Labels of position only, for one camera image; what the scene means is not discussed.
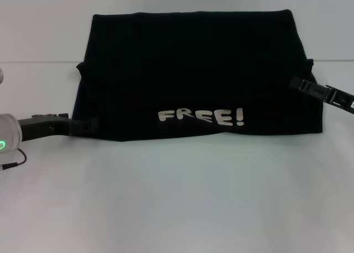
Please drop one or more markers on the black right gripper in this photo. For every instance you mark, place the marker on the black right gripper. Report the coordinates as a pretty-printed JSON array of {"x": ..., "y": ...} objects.
[{"x": 341, "y": 98}]

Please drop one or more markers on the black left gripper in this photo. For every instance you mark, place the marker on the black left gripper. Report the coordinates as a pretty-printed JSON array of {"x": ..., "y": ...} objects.
[{"x": 41, "y": 125}]

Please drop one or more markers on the black t-shirt with FREE print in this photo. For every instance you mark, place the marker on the black t-shirt with FREE print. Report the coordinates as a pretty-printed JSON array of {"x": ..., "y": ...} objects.
[{"x": 193, "y": 70}]

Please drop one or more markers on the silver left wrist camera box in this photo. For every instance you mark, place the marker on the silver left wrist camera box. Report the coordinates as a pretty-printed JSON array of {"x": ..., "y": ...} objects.
[{"x": 1, "y": 76}]

